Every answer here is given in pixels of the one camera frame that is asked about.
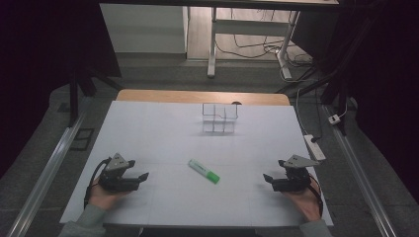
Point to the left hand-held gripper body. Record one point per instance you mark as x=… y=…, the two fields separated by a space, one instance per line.
x=116 y=182

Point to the white desk frame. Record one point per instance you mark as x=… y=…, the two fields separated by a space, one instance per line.
x=247 y=27

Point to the green highlighter pen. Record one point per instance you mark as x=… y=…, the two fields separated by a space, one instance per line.
x=204 y=172

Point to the white table cover sheet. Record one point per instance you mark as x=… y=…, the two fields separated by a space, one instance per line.
x=171 y=144

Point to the person's left hand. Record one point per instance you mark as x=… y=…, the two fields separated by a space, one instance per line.
x=100 y=197

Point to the small dark round object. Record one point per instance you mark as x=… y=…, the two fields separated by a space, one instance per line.
x=236 y=103

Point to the person's right hand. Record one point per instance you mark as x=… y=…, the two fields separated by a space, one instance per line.
x=308 y=202

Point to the white power strip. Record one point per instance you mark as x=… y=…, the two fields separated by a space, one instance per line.
x=314 y=147

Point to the white cabinet panel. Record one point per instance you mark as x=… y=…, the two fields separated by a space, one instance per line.
x=145 y=28

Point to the clear acrylic organizer box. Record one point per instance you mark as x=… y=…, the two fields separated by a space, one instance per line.
x=219 y=118

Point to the small white adapter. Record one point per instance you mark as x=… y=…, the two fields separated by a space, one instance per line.
x=334 y=119

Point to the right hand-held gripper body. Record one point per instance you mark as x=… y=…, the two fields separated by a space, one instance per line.
x=293 y=182

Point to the aluminium floor rail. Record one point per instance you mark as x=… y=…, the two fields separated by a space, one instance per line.
x=359 y=177
x=49 y=171

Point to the black curtain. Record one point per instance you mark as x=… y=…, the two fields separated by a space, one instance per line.
x=385 y=82
x=39 y=49

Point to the black metal stand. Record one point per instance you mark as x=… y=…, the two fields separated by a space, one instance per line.
x=80 y=82
x=332 y=85

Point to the black square floor frame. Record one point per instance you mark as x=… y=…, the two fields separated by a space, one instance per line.
x=82 y=139

